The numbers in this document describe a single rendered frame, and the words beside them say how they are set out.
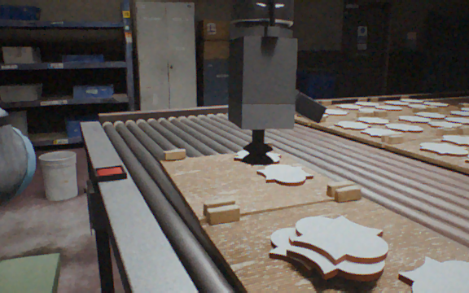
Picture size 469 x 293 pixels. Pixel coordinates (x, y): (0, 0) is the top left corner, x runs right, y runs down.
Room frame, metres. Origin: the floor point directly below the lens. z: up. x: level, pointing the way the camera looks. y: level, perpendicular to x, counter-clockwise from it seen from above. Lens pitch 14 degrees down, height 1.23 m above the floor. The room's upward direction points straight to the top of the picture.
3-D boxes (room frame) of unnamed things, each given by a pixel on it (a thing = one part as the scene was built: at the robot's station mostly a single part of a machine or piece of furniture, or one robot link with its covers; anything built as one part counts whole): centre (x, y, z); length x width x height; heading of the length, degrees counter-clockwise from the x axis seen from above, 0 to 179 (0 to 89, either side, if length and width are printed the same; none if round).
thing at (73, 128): (5.07, 2.01, 0.25); 0.62 x 0.42 x 0.22; 117
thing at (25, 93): (4.78, 2.75, 0.74); 0.44 x 0.36 x 0.20; 96
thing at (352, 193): (0.72, -0.23, 0.95); 0.06 x 0.02 x 0.03; 112
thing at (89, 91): (5.11, 1.93, 0.72); 0.50 x 0.38 x 0.16; 102
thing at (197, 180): (0.88, -0.02, 0.93); 0.41 x 0.35 x 0.02; 21
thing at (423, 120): (1.61, -0.88, 0.94); 0.41 x 0.35 x 0.04; 24
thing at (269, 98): (0.47, -0.05, 1.20); 0.12 x 0.09 x 0.16; 102
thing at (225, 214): (0.62, 0.02, 0.95); 0.06 x 0.02 x 0.03; 112
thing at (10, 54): (4.84, 2.71, 1.20); 0.36 x 0.28 x 0.22; 97
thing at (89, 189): (1.10, 0.42, 0.77); 0.14 x 0.11 x 0.18; 25
